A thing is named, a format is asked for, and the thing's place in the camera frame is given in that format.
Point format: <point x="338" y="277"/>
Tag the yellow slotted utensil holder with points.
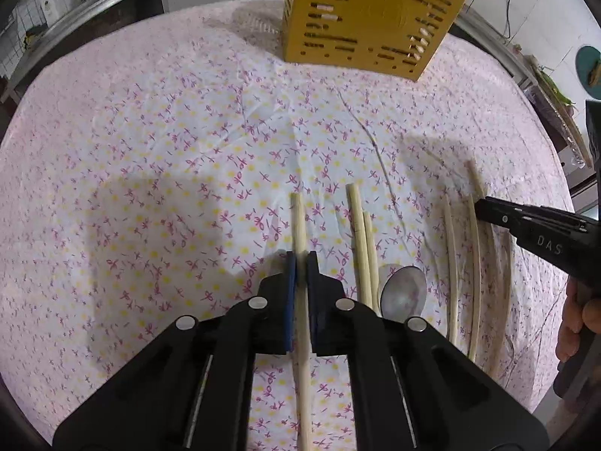
<point x="396" y="37"/>

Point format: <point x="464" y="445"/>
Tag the person's right hand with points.
<point x="574" y="319"/>

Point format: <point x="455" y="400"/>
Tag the wooden chopstick five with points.
<point x="476" y="253"/>

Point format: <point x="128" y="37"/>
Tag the wooden chopstick three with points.
<point x="373" y="262"/>

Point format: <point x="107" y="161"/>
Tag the metal spoon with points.
<point x="403" y="294"/>

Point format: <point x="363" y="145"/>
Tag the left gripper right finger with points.
<point x="411" y="388"/>

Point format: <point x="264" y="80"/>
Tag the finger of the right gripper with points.
<point x="566" y="240"/>

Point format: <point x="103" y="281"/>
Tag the wooden chopstick one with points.
<point x="302" y="350"/>

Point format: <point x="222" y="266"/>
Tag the wooden chopstick two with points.
<point x="361" y="246"/>

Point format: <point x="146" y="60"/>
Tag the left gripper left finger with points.
<point x="190" y="388"/>

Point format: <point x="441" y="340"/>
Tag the wooden chopstick four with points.
<point x="453" y="273"/>

